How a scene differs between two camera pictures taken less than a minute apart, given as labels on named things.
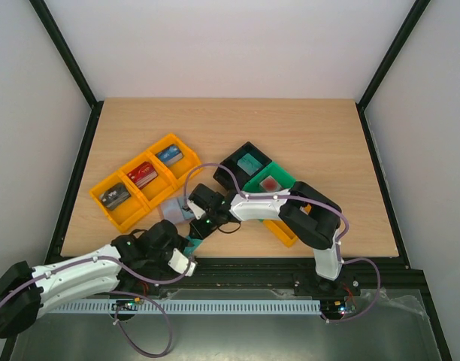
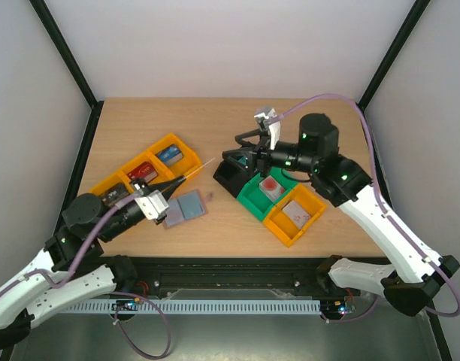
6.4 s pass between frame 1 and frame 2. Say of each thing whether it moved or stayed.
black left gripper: moved
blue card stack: stayed
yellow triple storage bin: stayed
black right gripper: moved
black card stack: stayed
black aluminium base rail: stayed
